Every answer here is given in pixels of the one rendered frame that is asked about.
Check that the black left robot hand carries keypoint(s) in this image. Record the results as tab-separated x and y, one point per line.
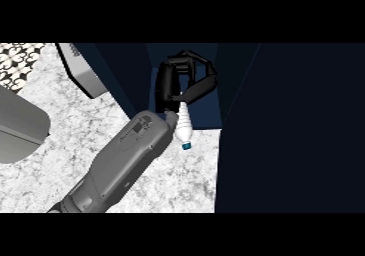
164	86

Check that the white water bottle blue cap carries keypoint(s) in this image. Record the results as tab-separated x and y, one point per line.
184	128

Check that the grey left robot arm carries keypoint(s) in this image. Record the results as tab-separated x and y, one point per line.
126	156

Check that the dark navy cabinet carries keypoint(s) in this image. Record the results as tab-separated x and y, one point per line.
133	76

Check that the grey flat slab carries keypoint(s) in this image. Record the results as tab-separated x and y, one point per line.
83	75

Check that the grey rounded appliance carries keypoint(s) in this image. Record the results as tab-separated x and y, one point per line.
15	126

